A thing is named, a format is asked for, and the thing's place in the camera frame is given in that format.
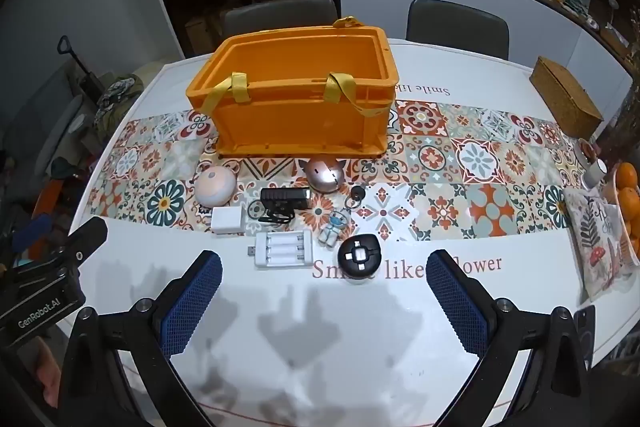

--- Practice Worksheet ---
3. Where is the rose gold computer mouse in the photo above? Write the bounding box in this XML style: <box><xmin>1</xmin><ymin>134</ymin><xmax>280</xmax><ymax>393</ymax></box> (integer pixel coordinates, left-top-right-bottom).
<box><xmin>299</xmin><ymin>157</ymin><xmax>347</xmax><ymax>194</ymax></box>

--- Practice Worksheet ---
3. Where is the woven storage box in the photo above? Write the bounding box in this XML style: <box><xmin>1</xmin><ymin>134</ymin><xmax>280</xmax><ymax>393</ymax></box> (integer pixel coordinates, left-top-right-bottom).
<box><xmin>529</xmin><ymin>55</ymin><xmax>605</xmax><ymax>140</ymax></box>

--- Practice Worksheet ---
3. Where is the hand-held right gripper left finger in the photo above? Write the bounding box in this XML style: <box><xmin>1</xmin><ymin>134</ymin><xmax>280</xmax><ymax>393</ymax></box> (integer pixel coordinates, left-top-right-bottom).
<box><xmin>57</xmin><ymin>249</ymin><xmax>223</xmax><ymax>427</ymax></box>

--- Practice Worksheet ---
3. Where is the beige fruit bowl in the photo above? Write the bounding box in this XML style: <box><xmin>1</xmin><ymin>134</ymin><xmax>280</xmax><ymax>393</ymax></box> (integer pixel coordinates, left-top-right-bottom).
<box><xmin>602</xmin><ymin>167</ymin><xmax>640</xmax><ymax>269</ymax></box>

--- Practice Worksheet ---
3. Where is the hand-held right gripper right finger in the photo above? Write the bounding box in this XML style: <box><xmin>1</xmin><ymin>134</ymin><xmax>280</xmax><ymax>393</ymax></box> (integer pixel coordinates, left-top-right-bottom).
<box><xmin>425</xmin><ymin>249</ymin><xmax>593</xmax><ymax>427</ymax></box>

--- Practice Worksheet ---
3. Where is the orange plastic crate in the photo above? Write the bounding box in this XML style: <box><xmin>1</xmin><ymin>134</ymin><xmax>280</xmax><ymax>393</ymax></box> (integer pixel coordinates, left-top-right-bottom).
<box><xmin>185</xmin><ymin>18</ymin><xmax>402</xmax><ymax>158</ymax></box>

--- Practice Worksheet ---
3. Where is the black round cable adapter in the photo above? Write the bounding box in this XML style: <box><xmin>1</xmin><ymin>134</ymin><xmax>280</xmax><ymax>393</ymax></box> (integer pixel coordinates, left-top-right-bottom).
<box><xmin>337</xmin><ymin>233</ymin><xmax>384</xmax><ymax>281</ymax></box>

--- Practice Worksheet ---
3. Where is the patterned fabric pouch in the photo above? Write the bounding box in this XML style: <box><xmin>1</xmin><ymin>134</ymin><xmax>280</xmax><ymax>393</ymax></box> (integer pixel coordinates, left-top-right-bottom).
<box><xmin>562</xmin><ymin>187</ymin><xmax>638</xmax><ymax>304</ymax></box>

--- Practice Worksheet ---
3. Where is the astronaut figure keychain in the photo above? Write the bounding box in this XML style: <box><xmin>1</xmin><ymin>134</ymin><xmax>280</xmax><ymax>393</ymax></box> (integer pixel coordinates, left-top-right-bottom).
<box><xmin>320</xmin><ymin>208</ymin><xmax>352</xmax><ymax>249</ymax></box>

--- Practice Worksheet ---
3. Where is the grey chair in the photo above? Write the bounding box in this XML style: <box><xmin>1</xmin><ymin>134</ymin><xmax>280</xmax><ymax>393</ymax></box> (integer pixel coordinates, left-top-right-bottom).
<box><xmin>405</xmin><ymin>0</ymin><xmax>510</xmax><ymax>60</ymax></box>
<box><xmin>222</xmin><ymin>0</ymin><xmax>341</xmax><ymax>40</ymax></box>

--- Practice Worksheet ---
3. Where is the small snack dish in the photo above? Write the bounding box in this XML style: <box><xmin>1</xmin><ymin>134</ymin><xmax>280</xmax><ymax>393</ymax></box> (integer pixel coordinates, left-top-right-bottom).
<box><xmin>574</xmin><ymin>139</ymin><xmax>599</xmax><ymax>164</ymax></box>

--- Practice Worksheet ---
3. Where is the camouflage bag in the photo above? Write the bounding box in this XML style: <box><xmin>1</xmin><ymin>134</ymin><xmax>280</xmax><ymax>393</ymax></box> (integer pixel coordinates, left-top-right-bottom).
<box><xmin>94</xmin><ymin>74</ymin><xmax>147</xmax><ymax>130</ymax></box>

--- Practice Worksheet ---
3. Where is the white power adapter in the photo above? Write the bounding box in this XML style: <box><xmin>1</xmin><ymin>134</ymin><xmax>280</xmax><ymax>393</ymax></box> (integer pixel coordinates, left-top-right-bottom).
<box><xmin>210</xmin><ymin>206</ymin><xmax>246</xmax><ymax>236</ymax></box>

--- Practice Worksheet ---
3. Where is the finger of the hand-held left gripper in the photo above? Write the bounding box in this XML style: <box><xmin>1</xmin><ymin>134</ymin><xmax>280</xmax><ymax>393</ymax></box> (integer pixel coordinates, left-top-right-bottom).
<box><xmin>65</xmin><ymin>216</ymin><xmax>109</xmax><ymax>275</ymax></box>

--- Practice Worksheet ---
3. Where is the black smartphone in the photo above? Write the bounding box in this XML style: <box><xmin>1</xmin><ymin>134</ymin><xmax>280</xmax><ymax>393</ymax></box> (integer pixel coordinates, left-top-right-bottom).
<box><xmin>574</xmin><ymin>305</ymin><xmax>597</xmax><ymax>369</ymax></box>

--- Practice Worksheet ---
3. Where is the white cup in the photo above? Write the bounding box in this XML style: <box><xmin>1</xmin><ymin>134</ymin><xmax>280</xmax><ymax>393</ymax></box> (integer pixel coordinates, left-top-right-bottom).
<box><xmin>582</xmin><ymin>159</ymin><xmax>609</xmax><ymax>190</ymax></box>

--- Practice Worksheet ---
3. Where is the white battery charger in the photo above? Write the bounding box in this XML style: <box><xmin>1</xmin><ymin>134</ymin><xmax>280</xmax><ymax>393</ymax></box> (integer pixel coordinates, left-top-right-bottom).
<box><xmin>248</xmin><ymin>229</ymin><xmax>314</xmax><ymax>269</ymax></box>

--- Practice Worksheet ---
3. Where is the black round keychain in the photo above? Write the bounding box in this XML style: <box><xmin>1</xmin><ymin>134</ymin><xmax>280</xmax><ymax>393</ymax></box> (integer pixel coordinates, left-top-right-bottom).
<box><xmin>345</xmin><ymin>185</ymin><xmax>369</xmax><ymax>212</ymax></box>

